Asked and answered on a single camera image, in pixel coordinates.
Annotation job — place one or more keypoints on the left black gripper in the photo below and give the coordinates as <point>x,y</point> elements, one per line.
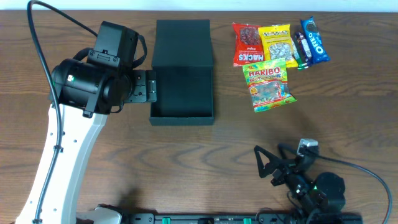
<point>150,91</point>

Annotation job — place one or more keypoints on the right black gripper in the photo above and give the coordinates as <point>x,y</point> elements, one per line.
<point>282,171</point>

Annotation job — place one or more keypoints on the black gift box with lid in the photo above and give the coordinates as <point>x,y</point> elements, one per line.
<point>183,63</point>

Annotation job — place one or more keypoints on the green Haribo gummy bag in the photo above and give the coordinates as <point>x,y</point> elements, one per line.
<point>267,83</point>

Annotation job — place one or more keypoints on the red Hacks candy bag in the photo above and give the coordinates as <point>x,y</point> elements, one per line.
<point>248,46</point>

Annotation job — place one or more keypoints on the blue Oreo cookie pack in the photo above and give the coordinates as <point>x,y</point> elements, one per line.
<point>314,40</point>

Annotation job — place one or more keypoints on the yellow Hacks candy bag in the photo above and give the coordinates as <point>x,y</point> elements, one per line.
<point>277,43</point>

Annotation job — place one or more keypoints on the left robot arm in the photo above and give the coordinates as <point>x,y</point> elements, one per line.
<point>89,87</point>

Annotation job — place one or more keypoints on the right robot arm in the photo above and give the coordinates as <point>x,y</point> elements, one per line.
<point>319,200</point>

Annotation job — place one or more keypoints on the green white candy bar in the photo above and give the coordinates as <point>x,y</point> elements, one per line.
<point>297,56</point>

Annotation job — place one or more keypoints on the dark blue chocolate bar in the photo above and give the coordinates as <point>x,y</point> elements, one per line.
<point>305,53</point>

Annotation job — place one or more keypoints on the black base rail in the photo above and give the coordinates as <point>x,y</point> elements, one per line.
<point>262,218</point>

